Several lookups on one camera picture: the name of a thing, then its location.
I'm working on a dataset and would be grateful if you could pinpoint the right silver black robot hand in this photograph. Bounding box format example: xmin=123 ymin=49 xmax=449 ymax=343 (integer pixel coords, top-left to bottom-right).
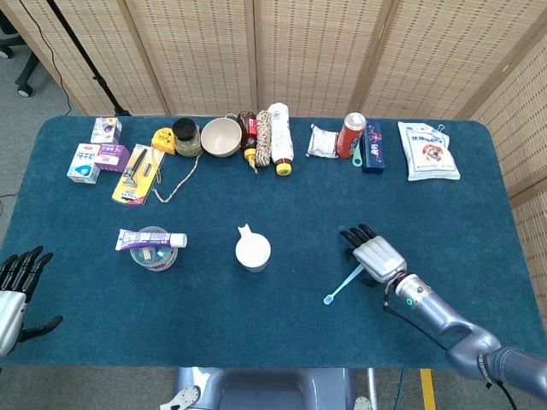
xmin=339 ymin=223 xmax=408 ymax=286

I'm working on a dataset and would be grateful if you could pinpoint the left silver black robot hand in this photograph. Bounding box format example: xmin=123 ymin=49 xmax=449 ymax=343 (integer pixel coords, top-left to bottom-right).
xmin=0 ymin=245 xmax=64 ymax=358

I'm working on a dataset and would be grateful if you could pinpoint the light blue toothbrush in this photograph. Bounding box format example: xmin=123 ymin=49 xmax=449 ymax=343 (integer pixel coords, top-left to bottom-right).
xmin=323 ymin=262 xmax=364 ymax=306

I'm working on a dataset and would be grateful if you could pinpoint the purple white toothpaste tube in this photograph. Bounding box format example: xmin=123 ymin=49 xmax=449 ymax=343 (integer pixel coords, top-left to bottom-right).
xmin=115 ymin=228 xmax=188 ymax=252

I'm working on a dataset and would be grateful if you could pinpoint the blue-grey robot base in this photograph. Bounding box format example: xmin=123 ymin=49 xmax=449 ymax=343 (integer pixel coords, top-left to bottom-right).
xmin=160 ymin=366 xmax=373 ymax=410

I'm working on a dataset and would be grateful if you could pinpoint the dark blue box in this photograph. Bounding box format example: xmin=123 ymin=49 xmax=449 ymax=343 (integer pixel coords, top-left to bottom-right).
xmin=361 ymin=120 xmax=388 ymax=174

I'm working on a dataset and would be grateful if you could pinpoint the white paper cup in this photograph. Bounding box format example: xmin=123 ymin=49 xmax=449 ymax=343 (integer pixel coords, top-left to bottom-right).
xmin=234 ymin=222 xmax=273 ymax=273

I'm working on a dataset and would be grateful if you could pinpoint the white blue carton box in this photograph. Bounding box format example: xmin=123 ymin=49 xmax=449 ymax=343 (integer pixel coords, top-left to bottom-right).
xmin=66 ymin=143 xmax=103 ymax=185

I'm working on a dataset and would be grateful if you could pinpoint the purple box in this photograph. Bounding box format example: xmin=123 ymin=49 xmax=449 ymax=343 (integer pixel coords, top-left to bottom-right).
xmin=93 ymin=143 xmax=132 ymax=173

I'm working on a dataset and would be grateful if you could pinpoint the beige bowl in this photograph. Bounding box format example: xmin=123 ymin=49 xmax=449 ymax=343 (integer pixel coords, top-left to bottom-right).
xmin=200 ymin=117 xmax=243 ymax=158

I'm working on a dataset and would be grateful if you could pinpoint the white printed bag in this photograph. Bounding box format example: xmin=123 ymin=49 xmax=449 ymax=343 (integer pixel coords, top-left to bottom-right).
xmin=397 ymin=120 xmax=462 ymax=182

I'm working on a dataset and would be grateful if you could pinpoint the blue table cloth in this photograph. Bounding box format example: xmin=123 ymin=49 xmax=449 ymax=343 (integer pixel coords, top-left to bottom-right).
xmin=0 ymin=114 xmax=547 ymax=371

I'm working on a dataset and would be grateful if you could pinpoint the red drink can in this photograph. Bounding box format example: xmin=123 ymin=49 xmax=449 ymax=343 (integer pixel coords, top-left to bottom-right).
xmin=335 ymin=112 xmax=367 ymax=159

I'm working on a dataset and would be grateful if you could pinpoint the white snack packet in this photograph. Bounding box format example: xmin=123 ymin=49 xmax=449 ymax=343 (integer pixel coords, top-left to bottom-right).
xmin=306 ymin=123 xmax=341 ymax=159

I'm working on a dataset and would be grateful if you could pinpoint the metal table leg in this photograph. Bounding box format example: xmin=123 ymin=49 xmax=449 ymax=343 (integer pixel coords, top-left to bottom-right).
xmin=367 ymin=369 xmax=379 ymax=410

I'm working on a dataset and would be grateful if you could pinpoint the clear round container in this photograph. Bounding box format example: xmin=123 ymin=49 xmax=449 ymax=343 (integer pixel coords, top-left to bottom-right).
xmin=129 ymin=225 xmax=179 ymax=272

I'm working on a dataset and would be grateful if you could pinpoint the white bottle with yellow cap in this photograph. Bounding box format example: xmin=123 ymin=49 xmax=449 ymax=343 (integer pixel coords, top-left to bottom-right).
xmin=267 ymin=102 xmax=296 ymax=176

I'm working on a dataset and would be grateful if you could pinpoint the brown sauce bottle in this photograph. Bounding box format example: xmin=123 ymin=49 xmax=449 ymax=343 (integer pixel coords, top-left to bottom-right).
xmin=237 ymin=111 xmax=259 ymax=167

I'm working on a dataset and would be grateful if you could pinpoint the razor in yellow package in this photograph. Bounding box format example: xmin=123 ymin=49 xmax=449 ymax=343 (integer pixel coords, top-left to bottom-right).
xmin=111 ymin=143 xmax=166 ymax=207

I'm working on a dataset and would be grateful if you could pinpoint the small white purple carton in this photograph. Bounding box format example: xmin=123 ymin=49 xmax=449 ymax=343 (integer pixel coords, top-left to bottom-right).
xmin=90 ymin=116 xmax=123 ymax=145

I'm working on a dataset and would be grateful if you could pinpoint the bamboo folding screen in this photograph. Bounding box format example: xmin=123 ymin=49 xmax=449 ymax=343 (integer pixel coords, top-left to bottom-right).
xmin=0 ymin=0 xmax=547 ymax=304

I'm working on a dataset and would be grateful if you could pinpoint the yellow tape measure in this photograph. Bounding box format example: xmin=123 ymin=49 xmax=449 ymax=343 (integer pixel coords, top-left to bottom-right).
xmin=151 ymin=126 xmax=177 ymax=155

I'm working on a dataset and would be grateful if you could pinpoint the glass jar with black lid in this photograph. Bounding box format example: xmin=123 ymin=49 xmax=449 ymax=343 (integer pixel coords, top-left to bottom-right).
xmin=172 ymin=118 xmax=202 ymax=158

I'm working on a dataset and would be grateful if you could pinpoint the black office chair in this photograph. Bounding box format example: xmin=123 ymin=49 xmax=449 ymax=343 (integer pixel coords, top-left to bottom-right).
xmin=0 ymin=10 xmax=42 ymax=97

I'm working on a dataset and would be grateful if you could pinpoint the black tripod stand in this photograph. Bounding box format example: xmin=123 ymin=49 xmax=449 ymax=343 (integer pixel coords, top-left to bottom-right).
xmin=44 ymin=0 xmax=133 ymax=117

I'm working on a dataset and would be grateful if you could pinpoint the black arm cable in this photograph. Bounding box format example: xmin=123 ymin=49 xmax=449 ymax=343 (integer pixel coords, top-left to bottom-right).
xmin=383 ymin=290 xmax=519 ymax=410

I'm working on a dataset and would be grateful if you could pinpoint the blue cable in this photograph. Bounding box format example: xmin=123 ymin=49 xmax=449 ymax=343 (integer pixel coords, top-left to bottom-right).
xmin=393 ymin=369 xmax=405 ymax=410

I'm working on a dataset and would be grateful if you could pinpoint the braided rope bundle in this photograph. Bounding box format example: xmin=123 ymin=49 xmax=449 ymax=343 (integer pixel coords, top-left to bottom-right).
xmin=254 ymin=109 xmax=275 ymax=174

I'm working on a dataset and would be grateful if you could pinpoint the loose braided cord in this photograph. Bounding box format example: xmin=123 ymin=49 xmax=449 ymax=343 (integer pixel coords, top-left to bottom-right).
xmin=151 ymin=151 xmax=204 ymax=204

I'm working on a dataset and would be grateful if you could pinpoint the thin black cable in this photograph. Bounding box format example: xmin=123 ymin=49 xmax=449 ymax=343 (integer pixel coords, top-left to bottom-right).
xmin=19 ymin=0 xmax=73 ymax=113

